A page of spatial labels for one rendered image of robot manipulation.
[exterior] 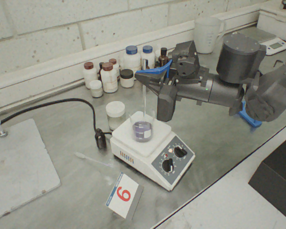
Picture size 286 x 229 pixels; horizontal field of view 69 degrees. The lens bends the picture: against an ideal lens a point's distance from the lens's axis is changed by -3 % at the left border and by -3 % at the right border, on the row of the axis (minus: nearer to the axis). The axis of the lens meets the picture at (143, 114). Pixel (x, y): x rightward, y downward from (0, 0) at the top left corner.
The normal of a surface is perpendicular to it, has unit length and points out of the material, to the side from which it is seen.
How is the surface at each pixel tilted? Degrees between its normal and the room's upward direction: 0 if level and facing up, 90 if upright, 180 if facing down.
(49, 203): 0
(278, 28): 94
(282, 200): 90
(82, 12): 90
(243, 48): 4
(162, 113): 90
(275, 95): 66
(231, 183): 0
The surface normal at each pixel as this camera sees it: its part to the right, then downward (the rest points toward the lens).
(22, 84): 0.57, 0.55
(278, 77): -0.80, -0.58
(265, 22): -0.82, 0.44
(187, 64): -0.36, 0.65
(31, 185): -0.01, -0.74
